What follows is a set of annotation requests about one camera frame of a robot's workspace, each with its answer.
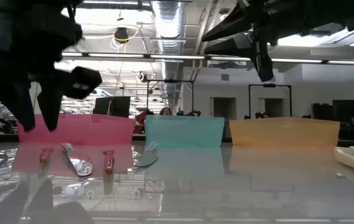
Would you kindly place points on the teal plastic bin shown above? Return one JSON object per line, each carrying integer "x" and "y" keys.
{"x": 184, "y": 130}

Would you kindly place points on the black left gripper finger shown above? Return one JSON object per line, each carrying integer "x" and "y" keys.
{"x": 50, "y": 109}
{"x": 21, "y": 105}

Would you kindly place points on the person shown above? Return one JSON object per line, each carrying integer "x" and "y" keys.
{"x": 165, "y": 111}

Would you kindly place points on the pink plastic bin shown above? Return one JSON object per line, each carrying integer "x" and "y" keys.
{"x": 77, "y": 129}

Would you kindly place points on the wall vent grille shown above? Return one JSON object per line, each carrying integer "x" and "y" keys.
{"x": 225, "y": 77}

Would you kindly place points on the long LED light bar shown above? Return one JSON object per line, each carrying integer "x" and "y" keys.
{"x": 176, "y": 57}

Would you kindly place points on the orange plastic bin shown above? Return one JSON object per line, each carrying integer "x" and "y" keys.
{"x": 284, "y": 132}

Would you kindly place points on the black frame stand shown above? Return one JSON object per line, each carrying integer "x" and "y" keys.
{"x": 270, "y": 85}
{"x": 170, "y": 81}

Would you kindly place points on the black overhead camera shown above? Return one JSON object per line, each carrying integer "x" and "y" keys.
{"x": 121, "y": 34}

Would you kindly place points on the red background object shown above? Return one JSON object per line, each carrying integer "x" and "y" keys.
{"x": 139, "y": 121}

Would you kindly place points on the black monitor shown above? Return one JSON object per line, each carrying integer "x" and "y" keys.
{"x": 347, "y": 109}
{"x": 113, "y": 106}

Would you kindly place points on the silver ceiling duct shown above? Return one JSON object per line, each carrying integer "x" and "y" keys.
{"x": 168, "y": 25}

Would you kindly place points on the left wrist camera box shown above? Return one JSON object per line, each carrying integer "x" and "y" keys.
{"x": 83, "y": 82}

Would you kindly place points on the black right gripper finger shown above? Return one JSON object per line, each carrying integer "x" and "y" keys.
{"x": 235, "y": 45}
{"x": 235, "y": 23}

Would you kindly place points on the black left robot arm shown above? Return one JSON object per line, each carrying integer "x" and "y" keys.
{"x": 24, "y": 3}

